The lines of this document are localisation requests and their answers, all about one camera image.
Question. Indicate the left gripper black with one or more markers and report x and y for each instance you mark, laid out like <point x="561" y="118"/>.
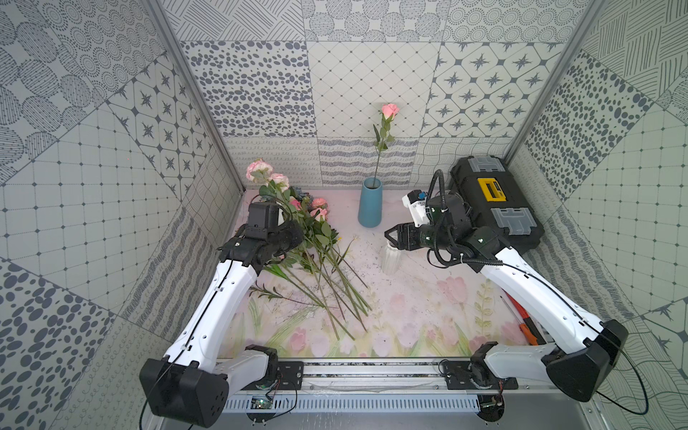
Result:
<point x="290" y="236"/>

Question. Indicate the small white ribbed vase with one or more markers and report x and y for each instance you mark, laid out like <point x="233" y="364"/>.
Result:
<point x="390" y="258"/>

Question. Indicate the pink flower bunch on table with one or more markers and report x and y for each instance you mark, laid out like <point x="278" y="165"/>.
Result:
<point x="318" y="267"/>

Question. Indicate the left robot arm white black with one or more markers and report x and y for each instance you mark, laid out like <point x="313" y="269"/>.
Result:
<point x="188" y="384"/>

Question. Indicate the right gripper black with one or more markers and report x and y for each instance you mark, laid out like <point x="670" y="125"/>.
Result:
<point x="408" y="236"/>

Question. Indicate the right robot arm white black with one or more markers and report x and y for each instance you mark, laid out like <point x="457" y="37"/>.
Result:
<point x="582" y="349"/>

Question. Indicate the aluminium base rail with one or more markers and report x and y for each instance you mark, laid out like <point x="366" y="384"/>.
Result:
<point x="398" y="375"/>

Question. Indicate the black toolbox yellow label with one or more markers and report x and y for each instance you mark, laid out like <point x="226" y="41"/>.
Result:
<point x="496" y="201"/>

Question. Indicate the tall blue ceramic vase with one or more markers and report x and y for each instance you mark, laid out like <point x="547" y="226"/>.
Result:
<point x="370" y="209"/>

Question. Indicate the red orange pliers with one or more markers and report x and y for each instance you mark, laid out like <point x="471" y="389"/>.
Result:
<point x="527" y="326"/>

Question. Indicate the pink rose single stem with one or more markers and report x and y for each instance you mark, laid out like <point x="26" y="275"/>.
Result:
<point x="383" y="137"/>

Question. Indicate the pink carnation spray stem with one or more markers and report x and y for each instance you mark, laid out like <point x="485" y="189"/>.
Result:
<point x="269" y="177"/>

